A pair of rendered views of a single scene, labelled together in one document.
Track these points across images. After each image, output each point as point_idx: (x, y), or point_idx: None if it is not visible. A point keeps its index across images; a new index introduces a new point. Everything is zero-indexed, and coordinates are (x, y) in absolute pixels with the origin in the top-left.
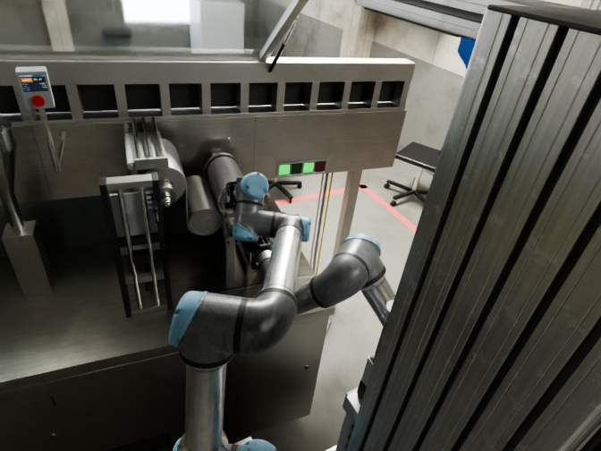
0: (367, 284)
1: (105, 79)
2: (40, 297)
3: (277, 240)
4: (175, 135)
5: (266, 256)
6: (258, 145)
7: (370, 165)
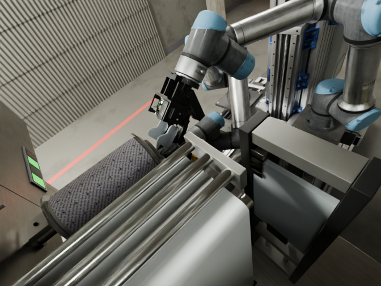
0: None
1: None
2: None
3: (253, 23)
4: None
5: (197, 129)
6: (6, 184)
7: (26, 131)
